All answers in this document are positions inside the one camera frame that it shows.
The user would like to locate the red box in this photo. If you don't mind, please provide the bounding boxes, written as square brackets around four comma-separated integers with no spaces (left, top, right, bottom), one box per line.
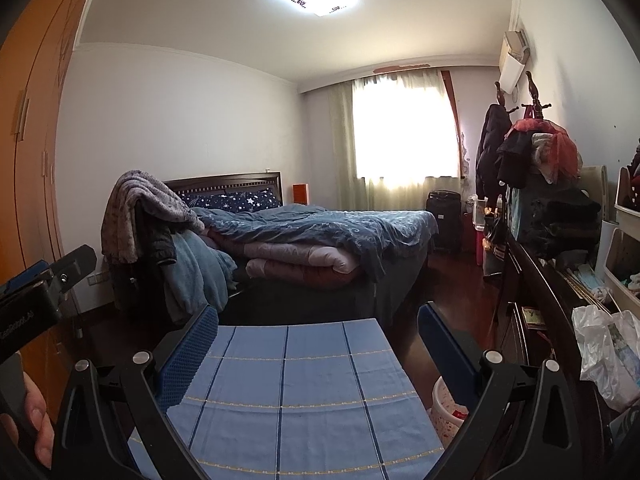
[462,212,482,266]

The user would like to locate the black handbag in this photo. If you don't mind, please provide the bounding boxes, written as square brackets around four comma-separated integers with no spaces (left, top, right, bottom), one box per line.
[482,215,502,247]

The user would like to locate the wooden coat rack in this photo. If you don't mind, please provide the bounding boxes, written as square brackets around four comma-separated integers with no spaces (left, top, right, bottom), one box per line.
[494,81,520,113]
[521,71,553,120]

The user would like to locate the blue striped tablecloth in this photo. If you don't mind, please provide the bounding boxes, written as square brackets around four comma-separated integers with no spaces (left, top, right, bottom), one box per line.
[127,317,446,480]

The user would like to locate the white pink dotted waste bin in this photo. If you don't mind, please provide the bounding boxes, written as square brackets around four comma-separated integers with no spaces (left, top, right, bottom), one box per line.
[431,375,471,443]

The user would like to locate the black suitcase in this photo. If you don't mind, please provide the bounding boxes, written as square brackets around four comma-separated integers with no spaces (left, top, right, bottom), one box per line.
[426,190,463,255]

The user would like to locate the wooden wardrobe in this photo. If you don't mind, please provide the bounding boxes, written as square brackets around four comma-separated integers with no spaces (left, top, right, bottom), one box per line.
[0,0,106,431]

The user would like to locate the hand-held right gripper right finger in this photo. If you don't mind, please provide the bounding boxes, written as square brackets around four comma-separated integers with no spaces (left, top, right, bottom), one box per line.
[417,302,593,480]

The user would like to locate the dark wooden bed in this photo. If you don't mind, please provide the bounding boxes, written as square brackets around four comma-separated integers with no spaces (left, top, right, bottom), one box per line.
[162,171,441,328]

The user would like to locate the white plastic bag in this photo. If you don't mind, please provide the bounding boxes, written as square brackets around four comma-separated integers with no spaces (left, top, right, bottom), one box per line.
[571,305,640,411]

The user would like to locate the white air conditioner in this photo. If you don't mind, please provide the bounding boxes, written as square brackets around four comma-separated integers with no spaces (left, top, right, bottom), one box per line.
[497,27,531,95]

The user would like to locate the blue patterned duvet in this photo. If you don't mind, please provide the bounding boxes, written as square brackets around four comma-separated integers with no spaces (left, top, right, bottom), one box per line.
[192,205,440,281]

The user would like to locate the person's left hand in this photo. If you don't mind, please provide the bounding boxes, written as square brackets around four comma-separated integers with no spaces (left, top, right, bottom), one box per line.
[0,374,54,471]

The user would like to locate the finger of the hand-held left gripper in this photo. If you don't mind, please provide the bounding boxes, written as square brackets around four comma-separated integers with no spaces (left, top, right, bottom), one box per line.
[0,259,53,295]
[47,244,98,306]

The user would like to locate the sheer cream curtain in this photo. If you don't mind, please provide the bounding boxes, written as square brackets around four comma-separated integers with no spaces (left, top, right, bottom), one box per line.
[327,67,463,208]

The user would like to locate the grey fleece blanket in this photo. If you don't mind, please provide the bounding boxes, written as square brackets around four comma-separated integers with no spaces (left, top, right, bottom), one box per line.
[101,170,206,265]

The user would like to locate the white shelf unit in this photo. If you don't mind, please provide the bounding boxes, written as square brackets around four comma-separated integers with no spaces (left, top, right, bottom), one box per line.
[597,165,640,321]

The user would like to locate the light blue blanket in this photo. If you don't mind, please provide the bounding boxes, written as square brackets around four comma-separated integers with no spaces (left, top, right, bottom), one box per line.
[160,232,238,325]

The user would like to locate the black garment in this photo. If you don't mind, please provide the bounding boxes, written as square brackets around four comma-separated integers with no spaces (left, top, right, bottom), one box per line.
[495,132,538,188]

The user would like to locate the dark jacket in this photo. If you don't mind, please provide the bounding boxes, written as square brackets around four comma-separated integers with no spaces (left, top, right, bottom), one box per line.
[142,210,177,266]

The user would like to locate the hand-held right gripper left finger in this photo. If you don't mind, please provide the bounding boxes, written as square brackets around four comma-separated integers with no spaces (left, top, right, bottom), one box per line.
[55,304,221,480]

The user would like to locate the black folded clothes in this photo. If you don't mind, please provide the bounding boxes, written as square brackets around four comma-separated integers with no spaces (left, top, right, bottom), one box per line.
[530,195,601,261]

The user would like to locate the dark hanging coat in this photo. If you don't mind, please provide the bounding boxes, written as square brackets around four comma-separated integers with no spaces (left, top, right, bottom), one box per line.
[475,104,513,201]

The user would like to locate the dark wooden sideboard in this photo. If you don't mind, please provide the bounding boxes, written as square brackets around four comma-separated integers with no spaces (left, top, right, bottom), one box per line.
[492,230,640,480]

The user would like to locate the brown curtain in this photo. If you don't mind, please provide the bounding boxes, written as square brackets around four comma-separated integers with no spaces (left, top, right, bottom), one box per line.
[442,70,463,181]

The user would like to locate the teal bag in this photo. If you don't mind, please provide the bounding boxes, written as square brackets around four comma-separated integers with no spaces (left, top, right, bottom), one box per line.
[505,185,536,241]

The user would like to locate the star print pillow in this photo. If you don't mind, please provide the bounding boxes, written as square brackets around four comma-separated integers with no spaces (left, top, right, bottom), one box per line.
[180,187,282,211]

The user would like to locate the pink grey folded quilt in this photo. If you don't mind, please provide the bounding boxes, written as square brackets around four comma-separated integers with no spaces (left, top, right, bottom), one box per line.
[207,230,366,281]

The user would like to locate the red folded quilt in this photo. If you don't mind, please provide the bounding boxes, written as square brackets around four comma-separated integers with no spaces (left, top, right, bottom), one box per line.
[300,265,366,288]

